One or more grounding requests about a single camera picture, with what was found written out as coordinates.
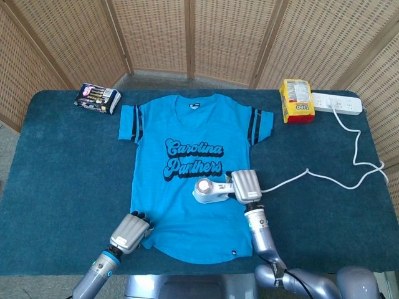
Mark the white handheld garment steamer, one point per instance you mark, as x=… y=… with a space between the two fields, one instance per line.
x=204 y=190

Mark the grey robot torso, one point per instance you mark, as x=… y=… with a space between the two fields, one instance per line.
x=187 y=288

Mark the yellow red snack bag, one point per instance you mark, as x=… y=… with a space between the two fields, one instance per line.
x=299 y=109

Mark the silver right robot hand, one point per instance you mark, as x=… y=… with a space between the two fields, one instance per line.
x=246 y=185

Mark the white power strip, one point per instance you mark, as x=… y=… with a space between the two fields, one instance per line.
x=346 y=104

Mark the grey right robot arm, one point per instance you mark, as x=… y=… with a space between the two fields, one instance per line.
x=260 y=230

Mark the wicker folding screen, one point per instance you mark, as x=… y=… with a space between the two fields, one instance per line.
x=218 y=37

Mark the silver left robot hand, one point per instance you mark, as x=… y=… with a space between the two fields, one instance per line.
x=131 y=232

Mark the blue Carolina Panthers t-shirt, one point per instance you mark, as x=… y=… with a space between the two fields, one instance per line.
x=174 y=211

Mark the dark teal table cloth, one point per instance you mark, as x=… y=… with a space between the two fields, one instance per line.
x=62 y=171

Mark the black wrapped snack pack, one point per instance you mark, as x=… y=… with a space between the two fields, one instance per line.
x=96 y=99

